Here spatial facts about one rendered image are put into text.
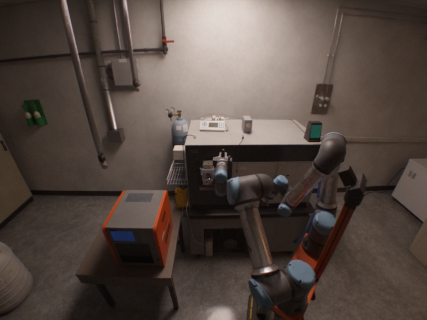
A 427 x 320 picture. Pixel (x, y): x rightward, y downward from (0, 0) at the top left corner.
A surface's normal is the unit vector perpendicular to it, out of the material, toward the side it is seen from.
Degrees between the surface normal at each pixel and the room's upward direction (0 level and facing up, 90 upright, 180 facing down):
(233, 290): 0
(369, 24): 90
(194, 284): 0
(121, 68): 90
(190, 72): 90
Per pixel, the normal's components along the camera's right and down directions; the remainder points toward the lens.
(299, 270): 0.12, -0.89
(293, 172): 0.02, 0.48
